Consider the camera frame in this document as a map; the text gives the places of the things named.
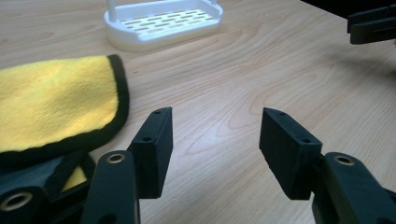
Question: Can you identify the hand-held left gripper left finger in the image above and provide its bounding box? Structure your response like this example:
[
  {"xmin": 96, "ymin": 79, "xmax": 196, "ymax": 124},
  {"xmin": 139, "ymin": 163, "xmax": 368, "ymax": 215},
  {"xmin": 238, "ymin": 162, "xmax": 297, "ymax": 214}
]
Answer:
[{"xmin": 78, "ymin": 106, "xmax": 174, "ymax": 224}]

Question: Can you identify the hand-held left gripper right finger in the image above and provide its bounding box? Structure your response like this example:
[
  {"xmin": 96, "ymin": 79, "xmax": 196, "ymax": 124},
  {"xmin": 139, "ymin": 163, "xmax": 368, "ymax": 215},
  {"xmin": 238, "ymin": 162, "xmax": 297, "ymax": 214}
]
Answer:
[{"xmin": 259, "ymin": 107, "xmax": 396, "ymax": 224}]

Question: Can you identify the yellow and grey cloth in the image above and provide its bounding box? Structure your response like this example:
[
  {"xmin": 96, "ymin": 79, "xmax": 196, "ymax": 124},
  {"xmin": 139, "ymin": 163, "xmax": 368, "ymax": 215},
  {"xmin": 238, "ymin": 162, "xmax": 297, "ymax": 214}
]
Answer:
[{"xmin": 0, "ymin": 54, "xmax": 131, "ymax": 192}]

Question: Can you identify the white slotted plastic rack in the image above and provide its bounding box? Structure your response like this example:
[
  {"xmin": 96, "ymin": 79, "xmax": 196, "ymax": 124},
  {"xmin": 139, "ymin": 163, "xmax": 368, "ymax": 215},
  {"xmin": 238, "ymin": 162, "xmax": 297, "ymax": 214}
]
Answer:
[{"xmin": 103, "ymin": 0, "xmax": 224, "ymax": 52}]

